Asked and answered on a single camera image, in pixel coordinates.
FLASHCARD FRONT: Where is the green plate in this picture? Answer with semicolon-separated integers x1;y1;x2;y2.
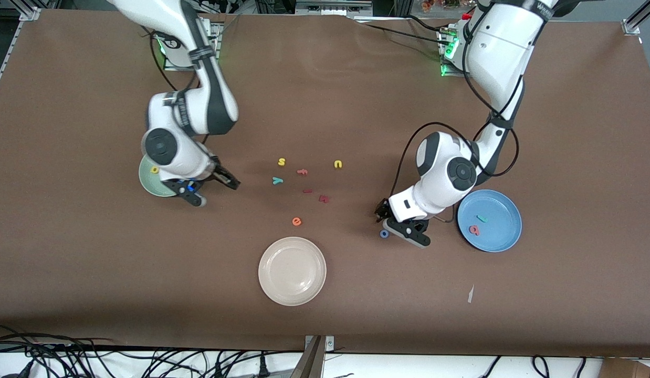
139;156;177;198

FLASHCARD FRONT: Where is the blue plate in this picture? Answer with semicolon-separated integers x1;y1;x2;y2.
457;189;523;253

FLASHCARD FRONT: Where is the brown table cover sheet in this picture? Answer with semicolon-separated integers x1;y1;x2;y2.
0;9;650;359

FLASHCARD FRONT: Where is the beige plate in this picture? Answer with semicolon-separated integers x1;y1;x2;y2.
258;237;327;307

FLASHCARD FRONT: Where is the silver power strip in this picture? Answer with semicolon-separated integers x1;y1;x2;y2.
295;0;373;16

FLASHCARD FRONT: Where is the cardboard box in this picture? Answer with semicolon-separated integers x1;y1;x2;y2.
601;358;650;378

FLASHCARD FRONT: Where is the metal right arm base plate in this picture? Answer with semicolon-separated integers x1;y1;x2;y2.
163;21;222;71

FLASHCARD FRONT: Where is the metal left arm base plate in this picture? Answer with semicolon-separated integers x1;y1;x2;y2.
441;29;467;78

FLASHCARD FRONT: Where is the metal table edge bracket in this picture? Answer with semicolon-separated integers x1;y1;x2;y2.
304;335;335;353

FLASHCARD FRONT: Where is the black cable on table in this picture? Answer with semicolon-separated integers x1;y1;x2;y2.
364;24;452;45
406;15;452;32

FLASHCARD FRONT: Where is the aluminium frame rail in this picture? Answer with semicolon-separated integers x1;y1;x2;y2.
622;0;650;36
0;6;42;106

